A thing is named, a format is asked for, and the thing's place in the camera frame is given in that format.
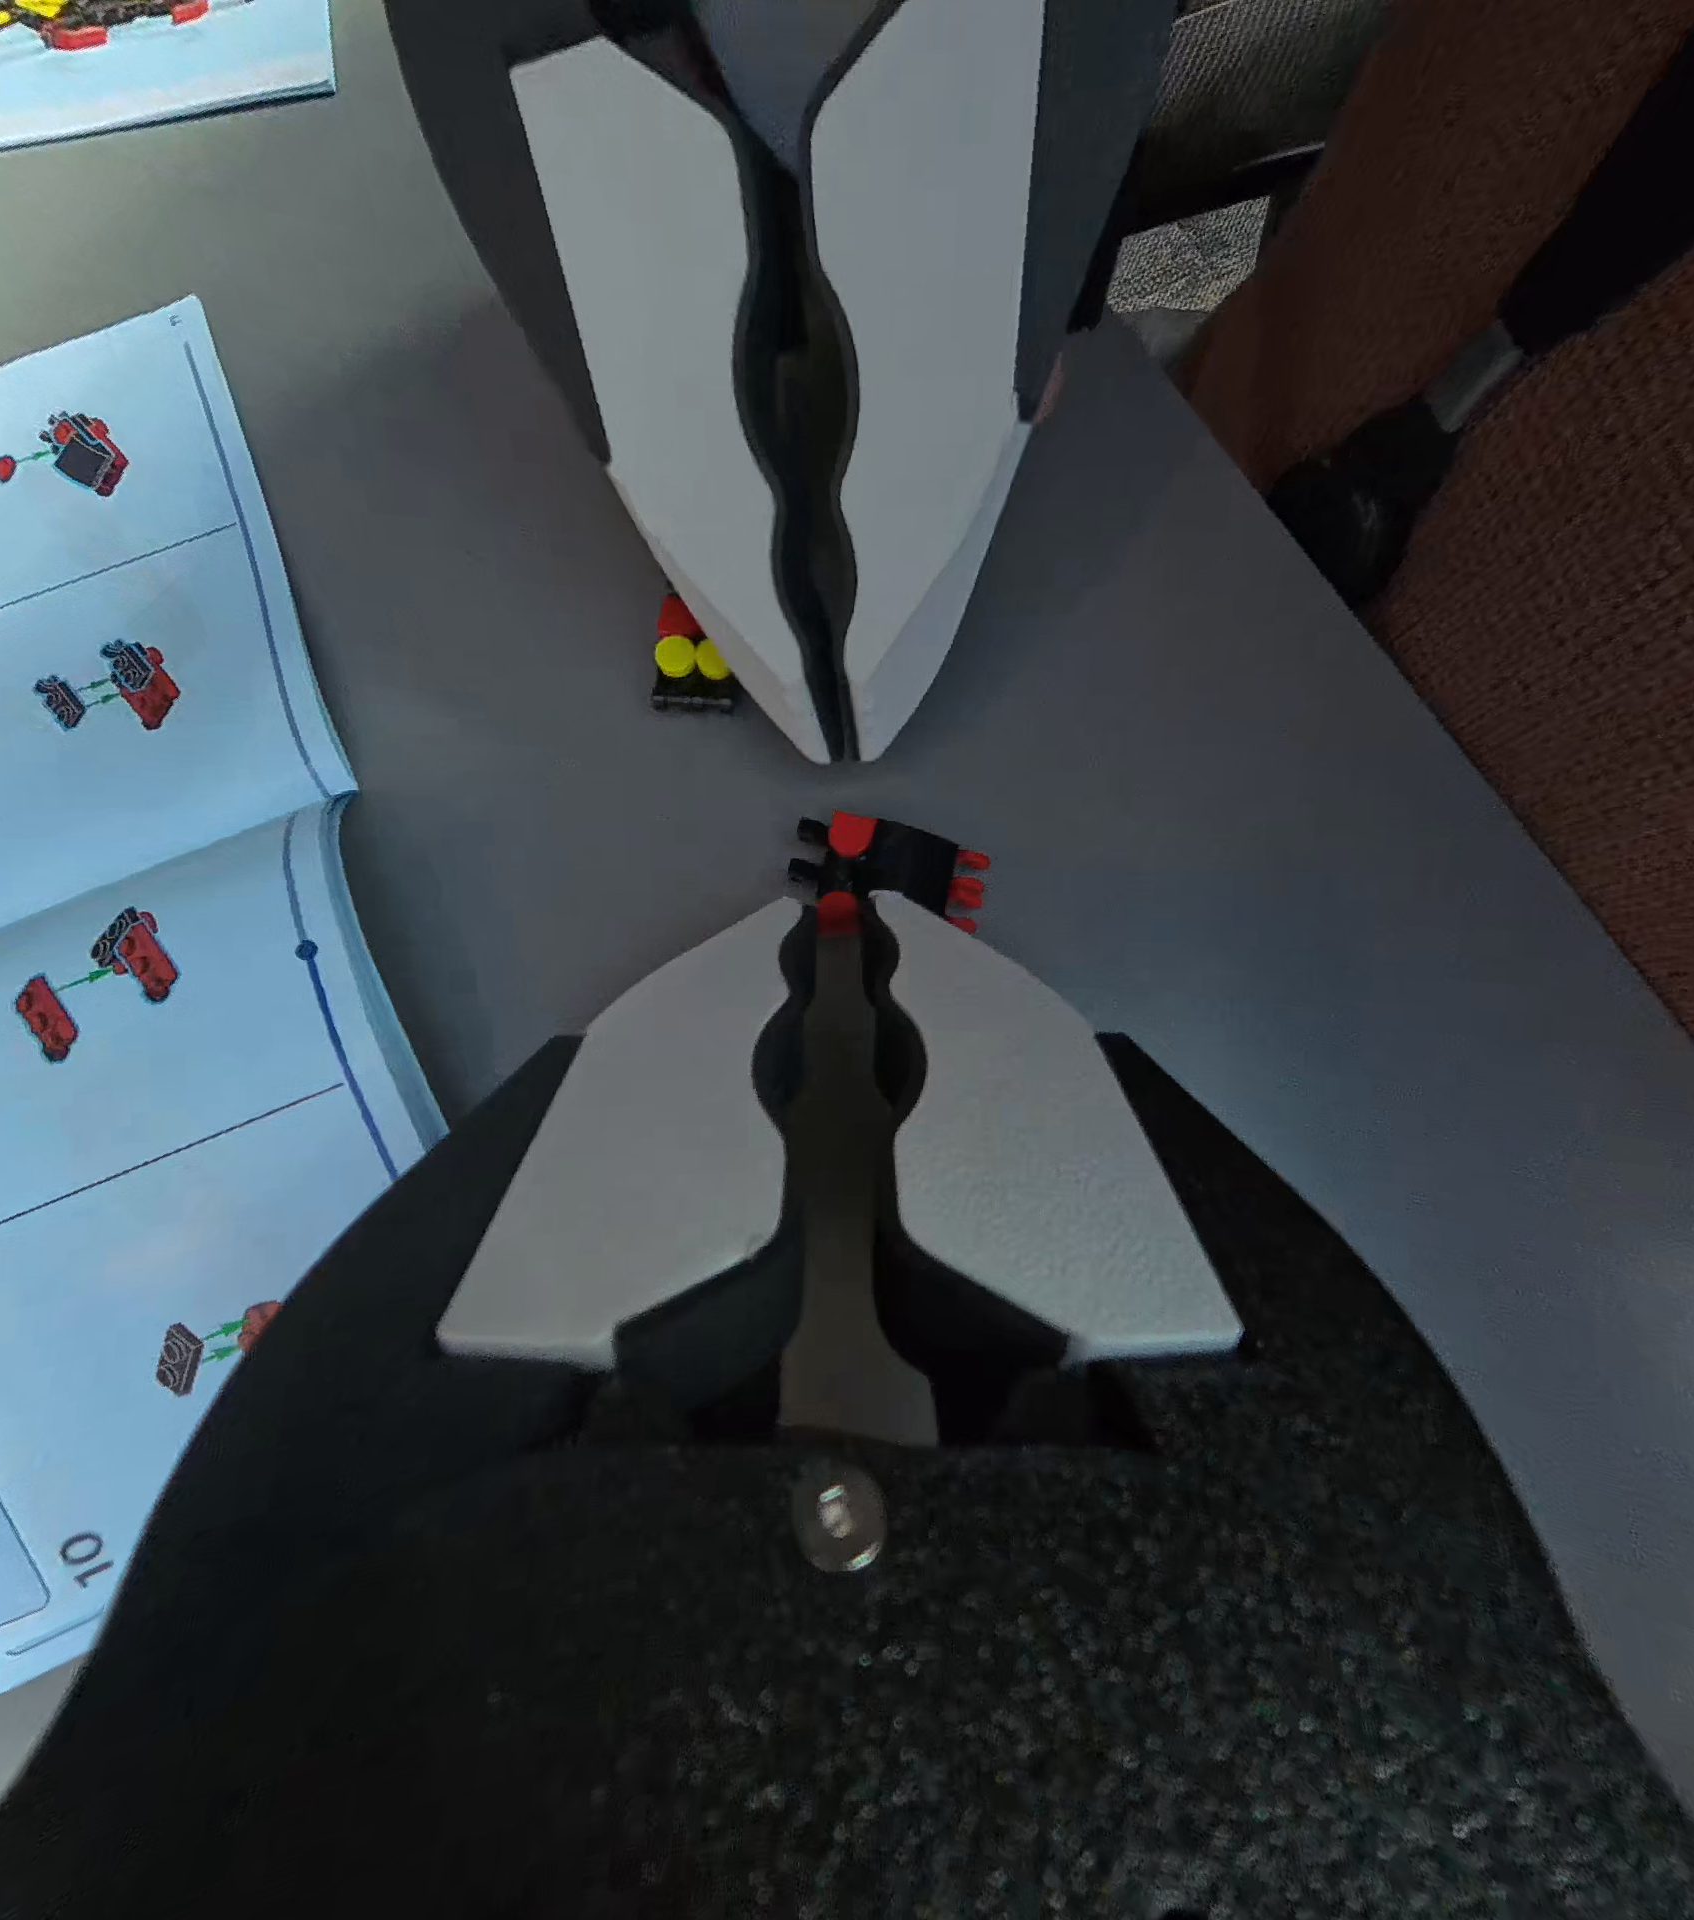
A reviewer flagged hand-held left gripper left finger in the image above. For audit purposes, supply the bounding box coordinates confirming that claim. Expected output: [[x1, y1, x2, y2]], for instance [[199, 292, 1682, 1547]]
[[436, 895, 824, 1419]]

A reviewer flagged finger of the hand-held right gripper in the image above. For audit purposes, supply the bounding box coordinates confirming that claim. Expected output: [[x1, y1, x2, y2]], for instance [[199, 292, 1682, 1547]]
[[505, 0, 847, 767], [787, 0, 1055, 767]]

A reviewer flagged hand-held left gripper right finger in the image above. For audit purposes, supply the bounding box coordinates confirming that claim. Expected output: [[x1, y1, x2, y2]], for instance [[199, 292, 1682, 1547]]
[[862, 892, 1247, 1419]]

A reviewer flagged small black brick assembly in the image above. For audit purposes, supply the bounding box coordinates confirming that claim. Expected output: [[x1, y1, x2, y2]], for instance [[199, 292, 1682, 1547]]
[[790, 809, 995, 940]]

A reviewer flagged yellow red black brick assembly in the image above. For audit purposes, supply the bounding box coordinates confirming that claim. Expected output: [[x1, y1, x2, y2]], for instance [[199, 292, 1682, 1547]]
[[650, 591, 741, 716]]

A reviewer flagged grey desk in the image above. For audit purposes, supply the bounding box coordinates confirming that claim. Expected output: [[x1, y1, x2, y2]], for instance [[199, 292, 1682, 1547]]
[[0, 0, 1694, 1920]]

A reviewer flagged instruction booklet with creature picture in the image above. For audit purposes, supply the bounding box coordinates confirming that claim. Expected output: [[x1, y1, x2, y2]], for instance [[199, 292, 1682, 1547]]
[[0, 0, 338, 164]]

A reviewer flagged open instruction booklet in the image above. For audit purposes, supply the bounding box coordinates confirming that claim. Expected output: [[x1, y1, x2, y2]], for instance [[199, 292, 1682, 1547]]
[[0, 296, 452, 1701]]

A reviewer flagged rust upholstered chair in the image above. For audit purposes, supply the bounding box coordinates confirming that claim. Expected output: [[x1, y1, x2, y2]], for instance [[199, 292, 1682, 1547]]
[[1176, 0, 1694, 1180]]

